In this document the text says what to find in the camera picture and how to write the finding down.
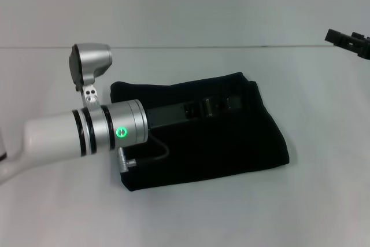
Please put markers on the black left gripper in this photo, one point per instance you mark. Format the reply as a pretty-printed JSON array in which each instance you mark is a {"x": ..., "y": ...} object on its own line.
[{"x": 173, "y": 115}]

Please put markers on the silver left camera mount bracket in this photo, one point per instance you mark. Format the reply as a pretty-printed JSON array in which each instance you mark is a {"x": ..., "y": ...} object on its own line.
[{"x": 91, "y": 96}]

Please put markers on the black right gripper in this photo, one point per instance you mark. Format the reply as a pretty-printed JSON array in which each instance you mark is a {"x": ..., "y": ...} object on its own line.
[{"x": 361, "y": 46}]

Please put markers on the black t-shirt with white print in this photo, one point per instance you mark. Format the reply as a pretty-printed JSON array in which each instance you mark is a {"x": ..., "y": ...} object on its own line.
[{"x": 216, "y": 148}]

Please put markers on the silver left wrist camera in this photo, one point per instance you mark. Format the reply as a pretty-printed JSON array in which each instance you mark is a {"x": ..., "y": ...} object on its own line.
[{"x": 89, "y": 62}]

